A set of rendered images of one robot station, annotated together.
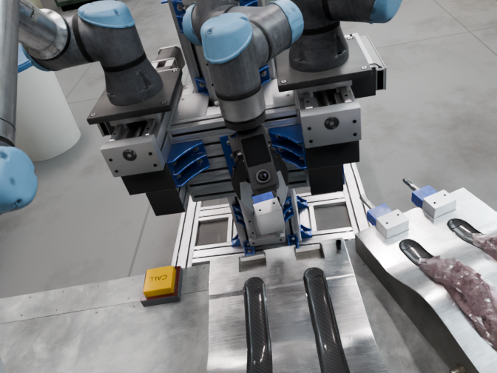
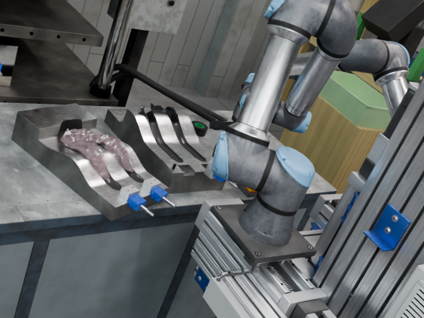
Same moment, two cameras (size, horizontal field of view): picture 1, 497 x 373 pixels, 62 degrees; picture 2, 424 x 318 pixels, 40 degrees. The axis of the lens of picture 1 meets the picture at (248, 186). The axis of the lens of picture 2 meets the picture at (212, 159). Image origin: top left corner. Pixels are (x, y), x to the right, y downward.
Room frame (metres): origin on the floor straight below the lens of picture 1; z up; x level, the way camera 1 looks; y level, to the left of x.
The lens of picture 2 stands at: (1.70, -1.47, 1.84)
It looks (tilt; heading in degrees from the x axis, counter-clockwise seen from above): 26 degrees down; 128
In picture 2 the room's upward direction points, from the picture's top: 22 degrees clockwise
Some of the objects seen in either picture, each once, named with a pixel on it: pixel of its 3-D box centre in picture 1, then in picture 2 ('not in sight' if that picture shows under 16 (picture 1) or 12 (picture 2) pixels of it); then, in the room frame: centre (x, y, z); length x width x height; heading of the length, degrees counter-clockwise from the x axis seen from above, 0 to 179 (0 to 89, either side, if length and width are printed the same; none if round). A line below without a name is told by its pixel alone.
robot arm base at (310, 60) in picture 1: (316, 39); (271, 213); (1.00, -0.26, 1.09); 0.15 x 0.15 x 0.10
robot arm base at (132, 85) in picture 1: (129, 74); not in sight; (1.09, 0.23, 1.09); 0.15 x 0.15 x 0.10
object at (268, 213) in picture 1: (263, 201); (223, 176); (0.64, -0.02, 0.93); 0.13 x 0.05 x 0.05; 3
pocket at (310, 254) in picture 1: (309, 257); (185, 172); (0.52, -0.08, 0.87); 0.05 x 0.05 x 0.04; 84
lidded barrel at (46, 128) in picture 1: (29, 104); not in sight; (3.00, 1.42, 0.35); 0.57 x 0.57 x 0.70
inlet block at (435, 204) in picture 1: (423, 195); (139, 204); (0.62, -0.35, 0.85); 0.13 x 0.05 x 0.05; 11
